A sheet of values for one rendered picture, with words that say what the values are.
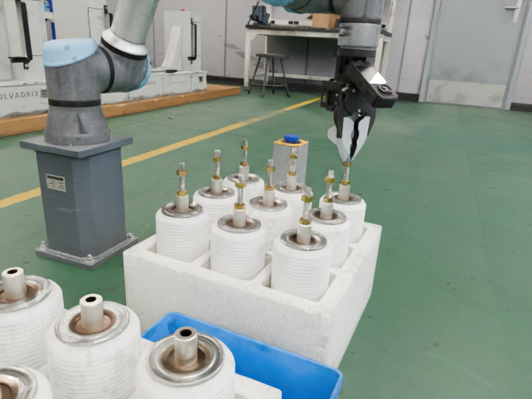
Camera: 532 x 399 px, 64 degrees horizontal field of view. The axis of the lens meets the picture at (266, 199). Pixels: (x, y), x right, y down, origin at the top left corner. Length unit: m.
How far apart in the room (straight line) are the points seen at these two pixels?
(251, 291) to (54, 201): 0.62
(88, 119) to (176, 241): 0.44
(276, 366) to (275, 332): 0.05
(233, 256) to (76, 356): 0.32
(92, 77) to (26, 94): 1.79
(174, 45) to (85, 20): 1.24
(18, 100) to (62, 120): 1.76
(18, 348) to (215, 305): 0.30
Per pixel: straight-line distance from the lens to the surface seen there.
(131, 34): 1.14
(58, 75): 1.08
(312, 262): 0.65
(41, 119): 2.84
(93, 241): 1.14
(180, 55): 4.36
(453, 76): 5.63
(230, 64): 6.31
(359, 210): 0.87
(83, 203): 1.10
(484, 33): 5.65
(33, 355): 0.58
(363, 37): 0.83
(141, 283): 0.81
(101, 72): 1.11
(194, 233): 0.76
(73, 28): 3.39
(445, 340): 0.98
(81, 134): 1.07
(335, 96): 0.86
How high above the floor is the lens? 0.54
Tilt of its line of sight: 20 degrees down
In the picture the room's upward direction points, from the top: 3 degrees clockwise
